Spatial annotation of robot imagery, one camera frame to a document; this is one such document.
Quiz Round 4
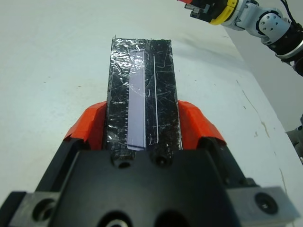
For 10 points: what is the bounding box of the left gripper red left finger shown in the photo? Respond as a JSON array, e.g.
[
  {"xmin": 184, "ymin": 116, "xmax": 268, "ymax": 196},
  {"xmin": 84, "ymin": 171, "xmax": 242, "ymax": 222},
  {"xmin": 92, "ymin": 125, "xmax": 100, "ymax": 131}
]
[{"xmin": 35, "ymin": 100, "xmax": 107, "ymax": 192}]

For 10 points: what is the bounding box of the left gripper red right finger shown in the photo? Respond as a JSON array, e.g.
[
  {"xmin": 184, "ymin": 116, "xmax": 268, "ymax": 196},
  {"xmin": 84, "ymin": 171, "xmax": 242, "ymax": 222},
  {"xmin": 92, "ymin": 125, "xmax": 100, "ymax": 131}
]
[{"xmin": 177, "ymin": 100, "xmax": 247, "ymax": 188}]

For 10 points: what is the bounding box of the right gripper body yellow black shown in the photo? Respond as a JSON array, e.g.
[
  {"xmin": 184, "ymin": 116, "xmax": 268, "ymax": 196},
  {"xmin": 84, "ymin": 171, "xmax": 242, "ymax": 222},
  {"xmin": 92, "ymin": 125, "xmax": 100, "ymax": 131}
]
[{"xmin": 184, "ymin": 0, "xmax": 238, "ymax": 26}]

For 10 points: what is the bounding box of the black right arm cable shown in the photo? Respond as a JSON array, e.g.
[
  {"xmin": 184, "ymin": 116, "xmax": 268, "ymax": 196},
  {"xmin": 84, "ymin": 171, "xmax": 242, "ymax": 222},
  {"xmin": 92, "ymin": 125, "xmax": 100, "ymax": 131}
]
[{"xmin": 280, "ymin": 0, "xmax": 303, "ymax": 25}]

